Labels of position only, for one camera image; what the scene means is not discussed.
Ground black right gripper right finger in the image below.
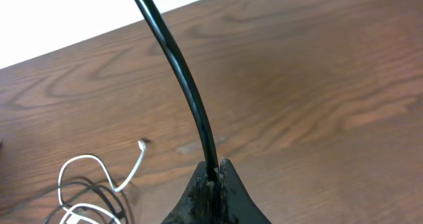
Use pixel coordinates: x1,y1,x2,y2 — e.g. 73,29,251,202
214,159,271,224

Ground white usb cable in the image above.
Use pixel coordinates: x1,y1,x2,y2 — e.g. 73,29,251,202
58,139,147,224

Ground black usb cable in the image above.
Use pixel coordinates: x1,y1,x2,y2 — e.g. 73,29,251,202
126,0,219,182
42,176,128,224

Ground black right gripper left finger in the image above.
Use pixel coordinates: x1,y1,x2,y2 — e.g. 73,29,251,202
161,161,215,224

